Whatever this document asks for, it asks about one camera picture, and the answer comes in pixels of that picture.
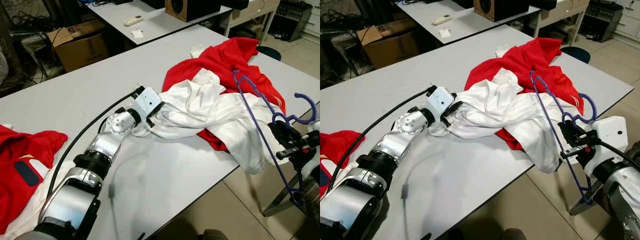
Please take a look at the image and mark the sheer white garment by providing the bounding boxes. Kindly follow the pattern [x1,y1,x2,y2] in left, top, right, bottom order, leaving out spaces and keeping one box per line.
[131,68,289,175]
[431,67,576,173]

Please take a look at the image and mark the red garment with navy patch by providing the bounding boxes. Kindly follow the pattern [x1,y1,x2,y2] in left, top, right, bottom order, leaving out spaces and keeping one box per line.
[0,125,69,235]
[320,130,362,198]

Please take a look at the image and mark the grey table with black legs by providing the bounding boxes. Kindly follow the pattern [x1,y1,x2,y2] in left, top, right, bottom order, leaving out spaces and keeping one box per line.
[320,24,635,240]
[0,24,321,240]

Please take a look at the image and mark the round blue stool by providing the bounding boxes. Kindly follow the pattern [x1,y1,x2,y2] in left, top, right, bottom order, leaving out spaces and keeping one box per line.
[561,46,592,64]
[256,46,282,62]

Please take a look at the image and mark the red garment with white stripes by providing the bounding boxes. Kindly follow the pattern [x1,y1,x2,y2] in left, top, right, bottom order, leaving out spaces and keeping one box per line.
[162,37,287,152]
[464,37,586,151]

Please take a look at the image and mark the open brown cardboard box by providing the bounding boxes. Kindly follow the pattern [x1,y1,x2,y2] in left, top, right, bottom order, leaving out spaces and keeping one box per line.
[47,20,110,73]
[356,19,421,70]

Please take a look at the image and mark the grey table with wooden drawers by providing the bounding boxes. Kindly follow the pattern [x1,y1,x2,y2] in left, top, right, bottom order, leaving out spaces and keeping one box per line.
[395,0,591,46]
[87,0,281,47]

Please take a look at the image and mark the grey robot right leg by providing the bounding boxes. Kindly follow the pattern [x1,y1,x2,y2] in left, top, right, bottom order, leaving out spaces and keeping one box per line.
[500,228,528,240]
[201,229,229,240]

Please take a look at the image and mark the brown and black speaker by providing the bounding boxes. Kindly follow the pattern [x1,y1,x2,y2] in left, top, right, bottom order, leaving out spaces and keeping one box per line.
[165,0,222,23]
[473,0,531,22]

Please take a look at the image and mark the black plastic crate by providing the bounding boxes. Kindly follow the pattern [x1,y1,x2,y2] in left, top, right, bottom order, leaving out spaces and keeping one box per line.
[268,0,314,42]
[579,0,624,42]

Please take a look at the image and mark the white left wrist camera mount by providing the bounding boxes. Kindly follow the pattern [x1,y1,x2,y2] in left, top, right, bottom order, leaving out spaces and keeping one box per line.
[426,86,456,121]
[132,87,164,121]

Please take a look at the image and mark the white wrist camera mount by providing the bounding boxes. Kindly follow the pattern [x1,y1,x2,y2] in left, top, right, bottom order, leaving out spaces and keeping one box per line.
[584,116,629,178]
[426,86,456,121]
[132,87,164,121]
[306,119,321,177]

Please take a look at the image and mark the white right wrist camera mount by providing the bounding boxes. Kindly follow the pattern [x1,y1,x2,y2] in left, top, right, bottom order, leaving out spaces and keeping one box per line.
[306,119,321,177]
[584,116,629,178]

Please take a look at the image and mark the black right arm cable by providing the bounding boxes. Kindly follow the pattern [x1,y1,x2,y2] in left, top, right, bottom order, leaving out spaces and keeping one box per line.
[597,140,640,173]

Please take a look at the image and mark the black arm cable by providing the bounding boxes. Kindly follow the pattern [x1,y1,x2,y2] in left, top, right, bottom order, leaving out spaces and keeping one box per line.
[597,140,640,173]
[330,85,436,193]
[47,86,146,201]

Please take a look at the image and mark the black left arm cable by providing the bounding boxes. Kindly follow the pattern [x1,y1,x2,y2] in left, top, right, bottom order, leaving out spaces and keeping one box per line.
[330,85,436,193]
[47,86,146,201]

